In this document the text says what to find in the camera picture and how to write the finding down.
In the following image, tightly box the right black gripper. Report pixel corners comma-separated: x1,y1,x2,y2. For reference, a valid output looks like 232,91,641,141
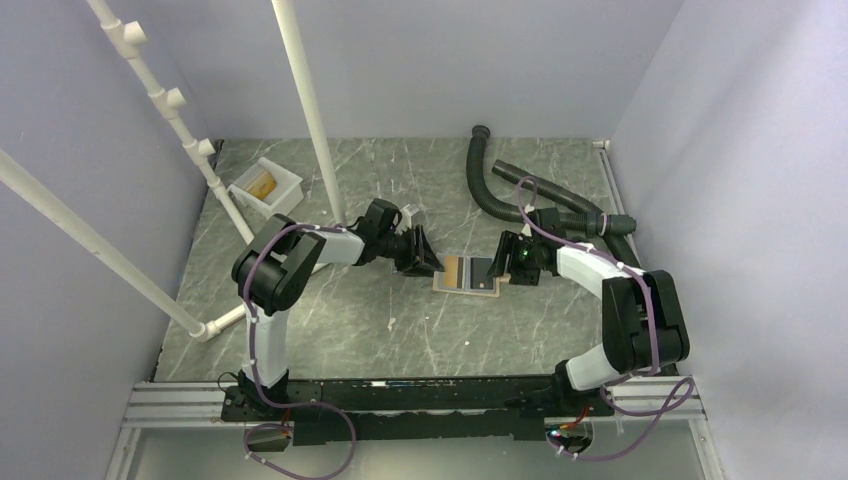
487,231,541,286

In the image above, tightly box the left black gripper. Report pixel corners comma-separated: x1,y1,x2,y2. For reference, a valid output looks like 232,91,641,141
378,225,445,278

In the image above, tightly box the gold credit card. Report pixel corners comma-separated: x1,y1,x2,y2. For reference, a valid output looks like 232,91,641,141
441,255,465,290

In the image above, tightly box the black credit card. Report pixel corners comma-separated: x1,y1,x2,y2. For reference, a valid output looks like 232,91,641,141
468,257,497,294

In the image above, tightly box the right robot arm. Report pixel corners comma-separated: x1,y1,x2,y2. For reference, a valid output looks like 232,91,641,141
489,210,691,415

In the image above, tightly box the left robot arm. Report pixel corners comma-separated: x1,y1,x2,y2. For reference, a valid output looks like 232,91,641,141
231,199,444,420

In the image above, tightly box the white plastic card tray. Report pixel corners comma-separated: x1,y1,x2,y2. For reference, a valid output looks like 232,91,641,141
227,157,304,218

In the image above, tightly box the cards stack in tray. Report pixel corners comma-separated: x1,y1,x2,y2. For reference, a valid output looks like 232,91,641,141
244,171,277,201

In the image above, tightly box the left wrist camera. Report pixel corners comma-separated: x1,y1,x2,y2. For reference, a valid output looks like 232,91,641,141
401,204,423,223

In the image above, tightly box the black corrugated hose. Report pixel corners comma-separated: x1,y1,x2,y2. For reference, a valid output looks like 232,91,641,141
465,125,660,303

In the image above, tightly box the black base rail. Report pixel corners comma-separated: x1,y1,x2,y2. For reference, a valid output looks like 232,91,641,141
221,373,613,446

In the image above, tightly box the white PVC pipe frame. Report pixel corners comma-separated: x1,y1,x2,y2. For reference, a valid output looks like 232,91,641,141
1,1,346,342

